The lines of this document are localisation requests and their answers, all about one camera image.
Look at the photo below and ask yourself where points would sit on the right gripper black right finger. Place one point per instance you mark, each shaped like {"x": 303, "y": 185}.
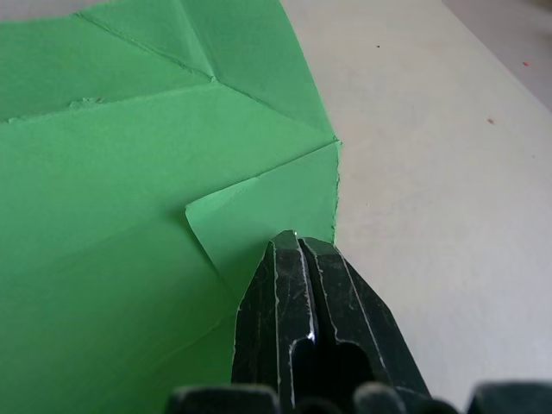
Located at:
{"x": 358, "y": 310}

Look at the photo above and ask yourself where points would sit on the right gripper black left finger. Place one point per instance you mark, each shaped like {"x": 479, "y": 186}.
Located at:
{"x": 267, "y": 310}

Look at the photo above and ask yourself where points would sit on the green paper sheet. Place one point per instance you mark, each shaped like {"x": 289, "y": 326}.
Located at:
{"x": 108, "y": 172}

